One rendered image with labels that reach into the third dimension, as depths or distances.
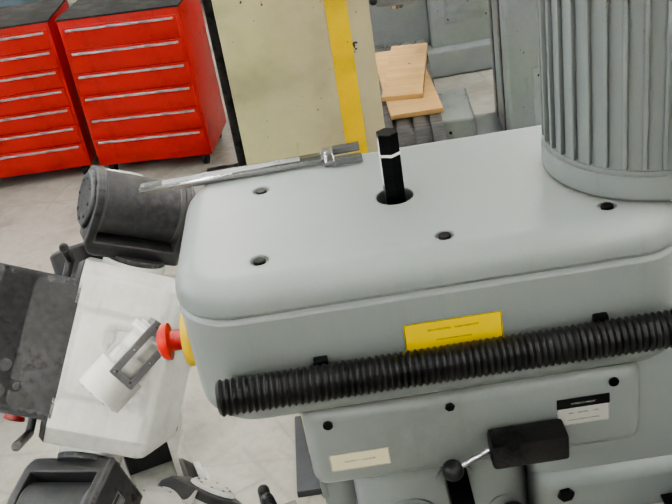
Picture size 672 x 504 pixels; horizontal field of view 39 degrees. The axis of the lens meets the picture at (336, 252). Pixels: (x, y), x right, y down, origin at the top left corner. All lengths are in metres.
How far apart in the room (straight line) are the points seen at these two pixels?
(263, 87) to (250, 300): 1.91
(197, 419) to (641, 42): 3.12
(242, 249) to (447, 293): 0.20
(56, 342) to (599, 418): 0.73
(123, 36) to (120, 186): 4.31
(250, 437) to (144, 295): 2.32
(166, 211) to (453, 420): 0.58
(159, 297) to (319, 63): 1.46
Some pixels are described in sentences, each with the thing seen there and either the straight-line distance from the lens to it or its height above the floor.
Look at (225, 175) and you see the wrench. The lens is 1.02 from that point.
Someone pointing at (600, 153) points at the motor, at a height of 1.93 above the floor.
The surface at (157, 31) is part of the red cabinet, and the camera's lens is 5.56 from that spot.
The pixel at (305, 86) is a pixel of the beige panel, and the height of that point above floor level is 1.40.
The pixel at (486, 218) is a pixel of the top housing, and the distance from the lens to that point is 0.87.
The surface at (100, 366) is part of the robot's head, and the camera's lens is 1.23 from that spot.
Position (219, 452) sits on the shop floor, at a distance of 3.59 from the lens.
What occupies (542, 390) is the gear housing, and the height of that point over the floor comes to 1.72.
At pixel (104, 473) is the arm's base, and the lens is 1.35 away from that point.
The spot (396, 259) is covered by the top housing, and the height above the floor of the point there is 1.89.
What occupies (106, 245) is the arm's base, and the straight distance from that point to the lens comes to 1.36.
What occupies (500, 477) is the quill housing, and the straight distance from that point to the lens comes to 1.04.
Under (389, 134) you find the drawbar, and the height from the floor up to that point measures 1.96.
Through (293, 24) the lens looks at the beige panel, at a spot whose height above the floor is 1.58.
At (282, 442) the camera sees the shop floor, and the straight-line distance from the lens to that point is 3.56.
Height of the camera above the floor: 2.31
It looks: 30 degrees down
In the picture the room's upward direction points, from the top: 10 degrees counter-clockwise
